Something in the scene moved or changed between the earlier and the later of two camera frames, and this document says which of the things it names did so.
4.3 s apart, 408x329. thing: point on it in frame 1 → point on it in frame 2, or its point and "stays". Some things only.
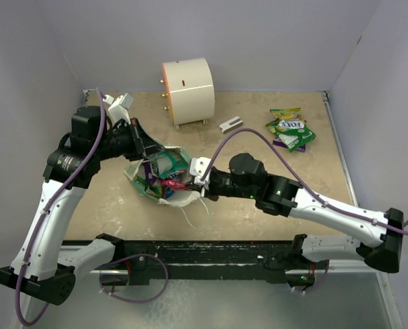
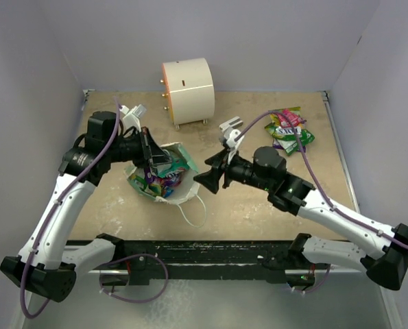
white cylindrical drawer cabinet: x=190 y=91 stays
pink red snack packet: x=173 y=184 → x=289 y=119
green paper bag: x=163 y=177 stays
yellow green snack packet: x=294 y=138 stays
